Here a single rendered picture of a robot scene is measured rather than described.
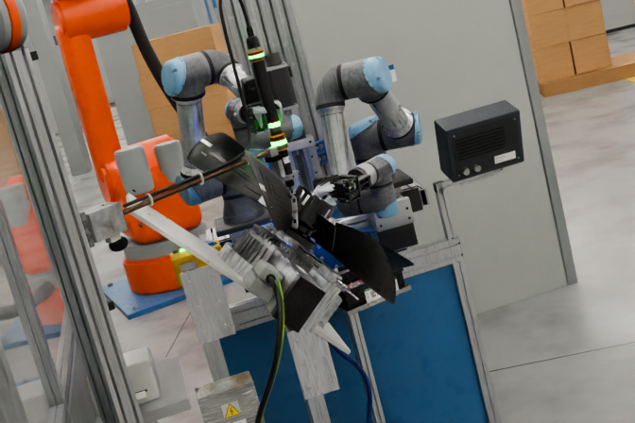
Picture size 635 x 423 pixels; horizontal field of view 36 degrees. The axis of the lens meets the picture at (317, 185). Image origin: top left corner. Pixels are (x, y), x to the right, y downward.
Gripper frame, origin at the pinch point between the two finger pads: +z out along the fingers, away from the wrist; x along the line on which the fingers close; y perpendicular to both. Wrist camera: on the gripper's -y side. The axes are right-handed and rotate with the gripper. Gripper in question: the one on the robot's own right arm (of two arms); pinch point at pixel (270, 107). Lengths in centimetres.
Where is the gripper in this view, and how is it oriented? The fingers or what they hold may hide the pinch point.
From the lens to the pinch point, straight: 270.0
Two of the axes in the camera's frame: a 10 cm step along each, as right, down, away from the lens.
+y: 2.4, 9.5, 2.1
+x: -9.0, 3.0, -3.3
